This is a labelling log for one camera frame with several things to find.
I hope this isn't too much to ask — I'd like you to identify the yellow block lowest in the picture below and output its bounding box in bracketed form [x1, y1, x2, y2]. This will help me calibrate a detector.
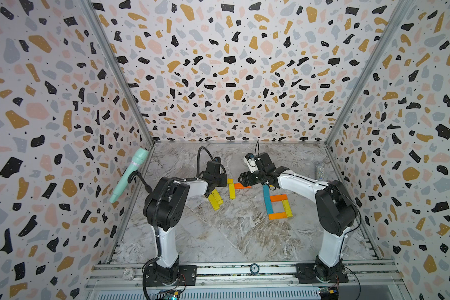
[227, 179, 236, 200]

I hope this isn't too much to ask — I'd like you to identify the orange block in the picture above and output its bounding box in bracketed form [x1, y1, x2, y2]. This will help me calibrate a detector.
[270, 194, 288, 203]
[234, 183, 251, 190]
[268, 212, 288, 221]

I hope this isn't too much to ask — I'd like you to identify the teal block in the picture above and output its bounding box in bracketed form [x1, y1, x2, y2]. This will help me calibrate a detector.
[264, 197, 274, 215]
[263, 185, 271, 200]

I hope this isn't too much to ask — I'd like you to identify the yellow-green block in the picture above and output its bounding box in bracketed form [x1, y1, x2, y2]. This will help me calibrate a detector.
[282, 200, 293, 218]

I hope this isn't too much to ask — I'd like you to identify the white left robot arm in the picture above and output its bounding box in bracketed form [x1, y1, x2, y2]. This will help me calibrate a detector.
[144, 157, 228, 269]

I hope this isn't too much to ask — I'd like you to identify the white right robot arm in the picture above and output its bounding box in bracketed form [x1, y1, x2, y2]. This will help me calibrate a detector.
[238, 152, 360, 269]

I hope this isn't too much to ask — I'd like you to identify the silver glitter microphone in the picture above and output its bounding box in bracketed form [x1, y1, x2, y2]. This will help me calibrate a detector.
[316, 162, 326, 181]

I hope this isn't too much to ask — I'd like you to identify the black gooseneck mic stand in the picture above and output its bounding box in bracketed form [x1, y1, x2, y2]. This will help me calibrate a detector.
[127, 171, 153, 194]

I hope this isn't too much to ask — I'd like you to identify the mint green microphone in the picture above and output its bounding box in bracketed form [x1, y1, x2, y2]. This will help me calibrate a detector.
[109, 147, 150, 204]

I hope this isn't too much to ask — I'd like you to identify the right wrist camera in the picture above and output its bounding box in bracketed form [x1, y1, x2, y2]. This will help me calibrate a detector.
[244, 153, 259, 173]

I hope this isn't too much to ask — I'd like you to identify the round knob on rail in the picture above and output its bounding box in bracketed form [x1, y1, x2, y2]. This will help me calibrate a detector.
[249, 263, 260, 276]

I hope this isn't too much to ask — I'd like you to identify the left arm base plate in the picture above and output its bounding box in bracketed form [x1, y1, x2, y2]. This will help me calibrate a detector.
[143, 264, 198, 288]

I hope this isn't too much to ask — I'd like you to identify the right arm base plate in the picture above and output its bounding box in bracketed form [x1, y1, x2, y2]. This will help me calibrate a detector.
[295, 261, 349, 284]

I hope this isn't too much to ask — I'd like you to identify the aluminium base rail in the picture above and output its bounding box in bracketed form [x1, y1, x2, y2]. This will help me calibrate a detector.
[85, 260, 411, 300]

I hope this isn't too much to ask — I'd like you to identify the aluminium corner post left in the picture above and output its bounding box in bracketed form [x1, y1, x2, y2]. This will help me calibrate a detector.
[79, 0, 155, 151]

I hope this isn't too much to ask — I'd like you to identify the aluminium corner post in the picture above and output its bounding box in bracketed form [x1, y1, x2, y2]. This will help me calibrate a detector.
[325, 0, 415, 148]
[79, 0, 155, 151]

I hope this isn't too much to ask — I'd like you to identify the aluminium corner post right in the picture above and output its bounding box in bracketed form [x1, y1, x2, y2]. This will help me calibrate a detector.
[325, 0, 415, 148]

